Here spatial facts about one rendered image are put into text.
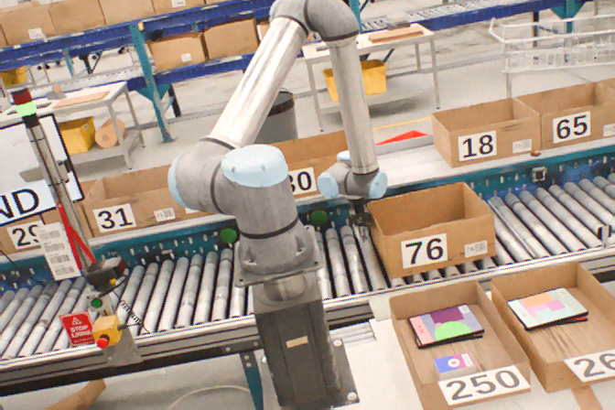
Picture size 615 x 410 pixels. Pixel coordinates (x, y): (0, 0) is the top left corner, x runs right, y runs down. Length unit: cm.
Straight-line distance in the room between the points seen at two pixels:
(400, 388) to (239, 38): 534
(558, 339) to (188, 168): 112
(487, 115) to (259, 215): 167
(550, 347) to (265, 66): 111
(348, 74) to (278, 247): 61
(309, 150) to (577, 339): 144
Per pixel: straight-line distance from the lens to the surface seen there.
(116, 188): 279
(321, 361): 155
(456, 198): 229
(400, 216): 225
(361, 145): 177
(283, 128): 487
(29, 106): 178
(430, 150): 270
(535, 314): 180
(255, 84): 155
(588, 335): 179
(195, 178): 141
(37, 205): 199
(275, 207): 130
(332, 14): 166
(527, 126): 253
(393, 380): 166
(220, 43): 657
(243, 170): 127
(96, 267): 188
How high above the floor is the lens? 191
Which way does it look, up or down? 24 degrees down
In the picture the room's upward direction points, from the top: 11 degrees counter-clockwise
